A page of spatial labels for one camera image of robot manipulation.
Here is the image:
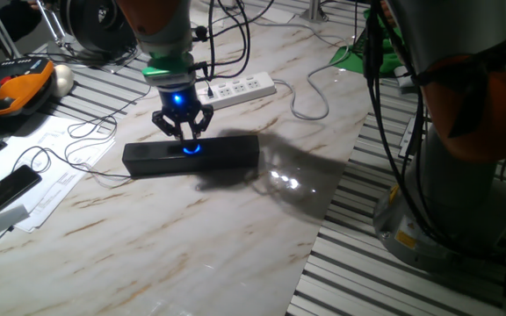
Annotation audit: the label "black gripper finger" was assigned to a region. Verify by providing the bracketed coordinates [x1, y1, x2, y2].
[187, 105, 215, 140]
[151, 109, 183, 141]

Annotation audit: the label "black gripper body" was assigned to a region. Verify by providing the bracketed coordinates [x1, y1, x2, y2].
[158, 83, 202, 119]

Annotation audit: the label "blue-lit speaker knob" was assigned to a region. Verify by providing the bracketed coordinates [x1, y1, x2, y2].
[181, 140, 202, 156]

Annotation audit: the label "black speaker bar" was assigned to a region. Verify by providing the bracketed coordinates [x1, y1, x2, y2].
[121, 134, 261, 179]

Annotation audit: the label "dark-sleeved forearm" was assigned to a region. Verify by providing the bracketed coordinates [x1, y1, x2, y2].
[0, 0, 43, 56]

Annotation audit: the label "white three-socket power strip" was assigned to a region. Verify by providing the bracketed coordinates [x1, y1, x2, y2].
[196, 71, 278, 111]

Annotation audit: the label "white computer mouse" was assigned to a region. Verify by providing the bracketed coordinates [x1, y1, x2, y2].
[50, 64, 76, 98]

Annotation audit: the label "black filament spool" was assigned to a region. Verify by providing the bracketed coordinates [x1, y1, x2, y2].
[57, 0, 138, 59]

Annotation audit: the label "white printed paper sheets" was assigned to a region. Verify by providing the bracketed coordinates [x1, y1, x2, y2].
[0, 114, 117, 260]

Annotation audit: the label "white card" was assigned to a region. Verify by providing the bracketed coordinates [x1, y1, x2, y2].
[259, 6, 296, 25]

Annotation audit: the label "orange black teach pendant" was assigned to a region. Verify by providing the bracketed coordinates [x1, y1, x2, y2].
[0, 56, 56, 120]

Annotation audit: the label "green cloth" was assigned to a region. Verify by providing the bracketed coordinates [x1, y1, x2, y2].
[329, 28, 408, 75]

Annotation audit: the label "black smartphone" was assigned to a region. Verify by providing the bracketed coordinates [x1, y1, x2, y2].
[0, 164, 43, 223]

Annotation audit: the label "white foam sheet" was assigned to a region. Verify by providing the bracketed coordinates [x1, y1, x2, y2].
[394, 65, 417, 88]

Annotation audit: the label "thin black speaker cable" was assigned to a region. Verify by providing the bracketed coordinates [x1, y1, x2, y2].
[11, 81, 214, 190]

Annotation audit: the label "grey power strip cable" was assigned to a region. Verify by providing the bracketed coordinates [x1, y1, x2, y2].
[252, 17, 351, 122]

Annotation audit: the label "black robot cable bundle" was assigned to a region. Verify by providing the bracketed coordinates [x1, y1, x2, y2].
[193, 0, 438, 251]

